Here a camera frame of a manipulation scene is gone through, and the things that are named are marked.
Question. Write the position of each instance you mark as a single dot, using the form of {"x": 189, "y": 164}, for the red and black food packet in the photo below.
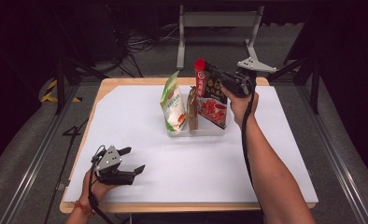
{"x": 213, "y": 107}

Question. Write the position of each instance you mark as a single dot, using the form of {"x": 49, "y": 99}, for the person's right hand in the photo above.
{"x": 241, "y": 107}

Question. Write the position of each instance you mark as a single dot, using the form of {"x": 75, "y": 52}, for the clear plastic container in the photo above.
{"x": 200, "y": 132}

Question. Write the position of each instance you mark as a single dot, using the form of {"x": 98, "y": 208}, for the white table sheet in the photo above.
{"x": 172, "y": 168}

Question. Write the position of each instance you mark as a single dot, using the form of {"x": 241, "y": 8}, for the gold foil packet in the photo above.
{"x": 192, "y": 109}

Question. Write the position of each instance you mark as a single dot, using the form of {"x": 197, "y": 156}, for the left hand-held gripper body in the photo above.
{"x": 113, "y": 178}

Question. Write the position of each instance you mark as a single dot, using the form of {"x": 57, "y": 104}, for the grey metal stand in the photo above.
{"x": 219, "y": 19}

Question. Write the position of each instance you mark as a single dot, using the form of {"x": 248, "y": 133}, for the yellow and black hazard tape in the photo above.
{"x": 49, "y": 90}

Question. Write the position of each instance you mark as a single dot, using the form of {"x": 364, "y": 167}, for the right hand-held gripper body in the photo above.
{"x": 239, "y": 84}

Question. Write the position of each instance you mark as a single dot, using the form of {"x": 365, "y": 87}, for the aluminium floor rail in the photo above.
{"x": 334, "y": 155}
{"x": 35, "y": 155}

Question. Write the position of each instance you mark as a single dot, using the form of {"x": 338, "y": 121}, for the person's left hand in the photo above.
{"x": 93, "y": 191}

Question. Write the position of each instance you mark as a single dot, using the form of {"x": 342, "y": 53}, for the green and white food packet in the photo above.
{"x": 174, "y": 109}

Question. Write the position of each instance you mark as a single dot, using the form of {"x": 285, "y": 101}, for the wooden table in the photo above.
{"x": 132, "y": 81}

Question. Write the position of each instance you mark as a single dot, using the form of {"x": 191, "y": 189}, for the black metal stand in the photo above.
{"x": 314, "y": 84}
{"x": 60, "y": 84}

